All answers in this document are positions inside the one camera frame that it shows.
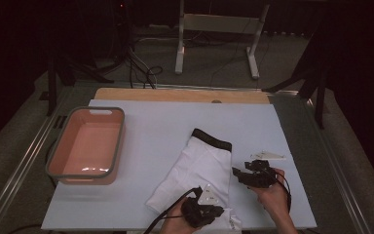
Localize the metal floor rail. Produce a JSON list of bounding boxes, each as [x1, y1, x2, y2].
[[296, 92, 374, 234], [0, 86, 72, 234]]

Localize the white board mat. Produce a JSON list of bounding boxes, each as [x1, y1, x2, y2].
[[40, 98, 318, 232]]

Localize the person's left hand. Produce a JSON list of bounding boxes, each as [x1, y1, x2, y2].
[[158, 206, 203, 234]]

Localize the left hand-held gripper black cable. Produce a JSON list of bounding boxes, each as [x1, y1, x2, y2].
[[141, 186, 203, 234]]

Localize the hand-held gripper black cable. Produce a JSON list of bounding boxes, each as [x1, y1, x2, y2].
[[274, 171, 293, 214], [141, 186, 203, 234]]

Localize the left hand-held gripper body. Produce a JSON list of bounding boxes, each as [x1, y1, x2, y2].
[[180, 183, 221, 229]]

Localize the dark equipment rack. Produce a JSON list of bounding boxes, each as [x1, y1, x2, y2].
[[108, 0, 134, 61]]

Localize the pink basin with grey rim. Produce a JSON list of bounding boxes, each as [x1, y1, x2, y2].
[[46, 106, 127, 186]]

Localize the right hand-held gripper black cable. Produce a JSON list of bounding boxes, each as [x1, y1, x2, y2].
[[274, 171, 293, 214]]

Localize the white metal stand frame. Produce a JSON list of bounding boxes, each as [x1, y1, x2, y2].
[[174, 0, 271, 80]]

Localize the bundle of black floor cables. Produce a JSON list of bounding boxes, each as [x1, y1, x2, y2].
[[127, 30, 164, 90]]

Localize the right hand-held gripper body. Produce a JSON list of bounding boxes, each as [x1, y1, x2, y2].
[[244, 149, 287, 189]]

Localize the black stand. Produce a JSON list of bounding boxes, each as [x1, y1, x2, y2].
[[261, 30, 332, 130], [46, 53, 115, 117]]

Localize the person's right hand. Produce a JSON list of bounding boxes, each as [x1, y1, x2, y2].
[[254, 168, 290, 226]]

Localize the white shorts with black waistband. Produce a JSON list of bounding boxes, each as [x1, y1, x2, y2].
[[144, 128, 243, 234]]

